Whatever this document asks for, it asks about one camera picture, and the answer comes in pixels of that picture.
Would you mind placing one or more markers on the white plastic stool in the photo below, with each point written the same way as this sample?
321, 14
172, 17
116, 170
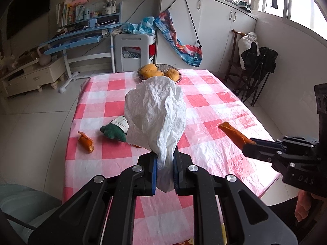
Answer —
131, 40

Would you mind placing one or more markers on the wooden chair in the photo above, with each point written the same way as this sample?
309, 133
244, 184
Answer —
236, 65

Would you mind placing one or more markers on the grey sneakers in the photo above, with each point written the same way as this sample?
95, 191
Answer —
240, 3

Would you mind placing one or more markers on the beige kettlebell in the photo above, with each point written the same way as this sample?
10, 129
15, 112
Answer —
45, 60

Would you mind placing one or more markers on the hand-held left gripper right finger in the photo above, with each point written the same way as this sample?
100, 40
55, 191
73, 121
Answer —
175, 173

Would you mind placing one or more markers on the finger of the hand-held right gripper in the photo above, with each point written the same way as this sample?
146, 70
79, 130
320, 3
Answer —
260, 151
270, 143

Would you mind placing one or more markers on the green plush toy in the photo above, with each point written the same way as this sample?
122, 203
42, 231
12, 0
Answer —
112, 132

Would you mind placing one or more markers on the pink plush toy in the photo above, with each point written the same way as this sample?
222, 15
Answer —
79, 2

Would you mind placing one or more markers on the white tissue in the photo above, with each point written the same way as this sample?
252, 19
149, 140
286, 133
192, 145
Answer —
153, 112

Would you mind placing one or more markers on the long orange mango peel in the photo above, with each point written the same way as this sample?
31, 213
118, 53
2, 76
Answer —
232, 132

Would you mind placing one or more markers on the person's right hand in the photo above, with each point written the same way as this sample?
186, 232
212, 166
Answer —
302, 204

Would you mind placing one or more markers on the white sack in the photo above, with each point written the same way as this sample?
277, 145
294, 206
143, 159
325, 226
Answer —
245, 44

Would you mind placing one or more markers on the row of books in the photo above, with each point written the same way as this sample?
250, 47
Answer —
65, 12

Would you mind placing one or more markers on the yellow mango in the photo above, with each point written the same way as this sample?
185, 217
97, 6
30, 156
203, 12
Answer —
171, 74
147, 68
153, 74

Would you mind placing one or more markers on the red container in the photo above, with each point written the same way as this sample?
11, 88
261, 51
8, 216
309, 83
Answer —
152, 50

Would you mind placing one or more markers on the black television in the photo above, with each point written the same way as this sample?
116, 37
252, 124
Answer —
25, 7

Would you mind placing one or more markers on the cream tv cabinet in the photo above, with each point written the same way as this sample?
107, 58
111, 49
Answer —
30, 77

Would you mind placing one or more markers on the blue study desk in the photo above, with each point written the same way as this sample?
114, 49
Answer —
76, 39

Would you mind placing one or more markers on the blue crumpled cloth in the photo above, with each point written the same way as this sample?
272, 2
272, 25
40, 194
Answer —
139, 26

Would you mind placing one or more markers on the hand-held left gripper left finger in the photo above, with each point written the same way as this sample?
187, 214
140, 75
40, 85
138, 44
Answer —
153, 173

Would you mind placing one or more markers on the grey sofa chair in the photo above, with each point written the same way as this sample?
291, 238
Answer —
25, 201

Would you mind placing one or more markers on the short orange mango peel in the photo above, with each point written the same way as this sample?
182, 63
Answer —
86, 144

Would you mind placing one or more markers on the pink checked tablecloth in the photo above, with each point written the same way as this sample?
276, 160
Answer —
204, 107

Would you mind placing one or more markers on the white cabinet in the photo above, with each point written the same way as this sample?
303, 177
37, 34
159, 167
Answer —
217, 30

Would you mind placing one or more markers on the white pen holder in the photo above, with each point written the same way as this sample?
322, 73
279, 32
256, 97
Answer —
109, 10

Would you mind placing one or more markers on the black folding chair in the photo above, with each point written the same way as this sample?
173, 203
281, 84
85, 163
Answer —
265, 58

